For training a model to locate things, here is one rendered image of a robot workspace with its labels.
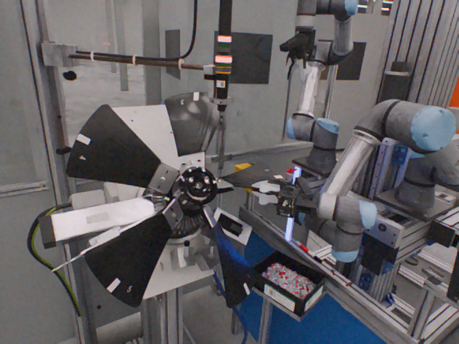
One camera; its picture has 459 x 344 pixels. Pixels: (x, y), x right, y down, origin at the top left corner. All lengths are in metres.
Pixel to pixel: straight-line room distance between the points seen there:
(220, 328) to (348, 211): 1.40
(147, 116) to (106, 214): 0.46
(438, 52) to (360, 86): 4.04
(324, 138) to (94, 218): 1.15
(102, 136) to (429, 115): 0.88
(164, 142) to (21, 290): 1.05
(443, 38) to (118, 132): 1.29
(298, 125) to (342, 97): 3.73
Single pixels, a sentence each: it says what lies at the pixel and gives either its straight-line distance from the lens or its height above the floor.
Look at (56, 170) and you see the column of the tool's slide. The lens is 1.43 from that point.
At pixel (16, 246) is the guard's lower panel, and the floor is 0.71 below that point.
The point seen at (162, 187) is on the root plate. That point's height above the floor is 1.19.
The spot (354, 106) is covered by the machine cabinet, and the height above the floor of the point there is 0.76.
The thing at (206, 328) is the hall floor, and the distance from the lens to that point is 2.14.
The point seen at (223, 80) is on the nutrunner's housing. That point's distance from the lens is 0.91.
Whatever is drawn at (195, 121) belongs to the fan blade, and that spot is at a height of 1.36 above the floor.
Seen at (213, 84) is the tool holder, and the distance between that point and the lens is 0.93.
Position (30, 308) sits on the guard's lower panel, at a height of 0.34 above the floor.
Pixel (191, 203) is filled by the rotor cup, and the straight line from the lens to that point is 0.90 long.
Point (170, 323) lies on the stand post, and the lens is 1.39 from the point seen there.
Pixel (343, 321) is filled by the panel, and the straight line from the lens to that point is 1.32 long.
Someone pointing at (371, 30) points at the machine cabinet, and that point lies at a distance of 5.58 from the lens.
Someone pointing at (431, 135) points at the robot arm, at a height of 1.41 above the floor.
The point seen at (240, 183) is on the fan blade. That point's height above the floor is 1.19.
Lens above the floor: 1.61
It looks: 22 degrees down
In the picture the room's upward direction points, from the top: 3 degrees clockwise
